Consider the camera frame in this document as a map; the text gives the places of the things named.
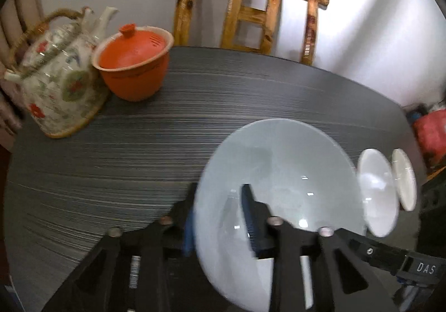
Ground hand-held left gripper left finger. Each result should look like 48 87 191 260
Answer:
42 183 199 312

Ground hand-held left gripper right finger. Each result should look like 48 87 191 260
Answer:
240 184 399 312

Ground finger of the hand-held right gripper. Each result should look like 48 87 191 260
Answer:
336 228 410 276

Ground medium pink floral bowl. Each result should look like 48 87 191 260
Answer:
358 148 400 238

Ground large pink floral bowl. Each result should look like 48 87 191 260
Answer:
193 118 366 312

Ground small pink floral bowl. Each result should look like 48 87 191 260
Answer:
391 148 418 212

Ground red plastic bag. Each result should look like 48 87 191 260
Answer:
413 111 446 170

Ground orange lidded cup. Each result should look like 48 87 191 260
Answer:
91 23 174 102

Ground floral ceramic teapot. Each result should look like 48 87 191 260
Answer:
4 6 119 139

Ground wooden chair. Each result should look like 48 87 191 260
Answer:
169 0 330 66

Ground beige patterned curtain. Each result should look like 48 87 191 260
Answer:
0 0 46 137

